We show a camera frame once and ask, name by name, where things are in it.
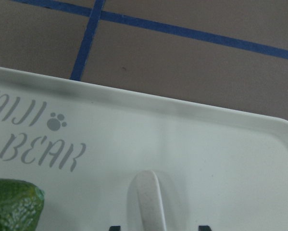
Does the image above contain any green lime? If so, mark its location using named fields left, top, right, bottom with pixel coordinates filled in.
left=0, top=179, right=45, bottom=231

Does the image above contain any white rectangular tray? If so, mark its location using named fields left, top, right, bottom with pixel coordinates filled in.
left=0, top=68, right=288, bottom=231

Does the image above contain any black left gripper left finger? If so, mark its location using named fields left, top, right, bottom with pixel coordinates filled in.
left=109, top=226, right=121, bottom=231

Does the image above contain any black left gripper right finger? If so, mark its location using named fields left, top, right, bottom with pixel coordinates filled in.
left=198, top=225, right=212, bottom=231

